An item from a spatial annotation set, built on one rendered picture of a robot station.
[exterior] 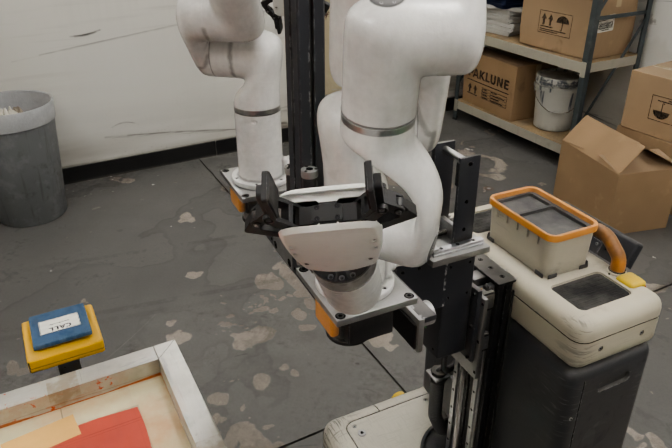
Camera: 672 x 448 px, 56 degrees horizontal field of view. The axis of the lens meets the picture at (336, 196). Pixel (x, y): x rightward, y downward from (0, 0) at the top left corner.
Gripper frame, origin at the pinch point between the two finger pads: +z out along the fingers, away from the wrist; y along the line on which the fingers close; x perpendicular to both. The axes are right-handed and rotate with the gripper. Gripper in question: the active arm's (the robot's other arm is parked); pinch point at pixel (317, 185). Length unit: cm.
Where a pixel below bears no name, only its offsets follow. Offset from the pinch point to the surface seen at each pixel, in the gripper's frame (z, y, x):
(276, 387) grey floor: -191, -47, -20
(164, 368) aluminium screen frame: -52, -34, 3
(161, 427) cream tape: -50, -33, 12
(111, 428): -49, -40, 12
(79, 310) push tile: -62, -56, -12
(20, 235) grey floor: -237, -199, -118
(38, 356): -56, -59, -2
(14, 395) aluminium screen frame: -46, -56, 7
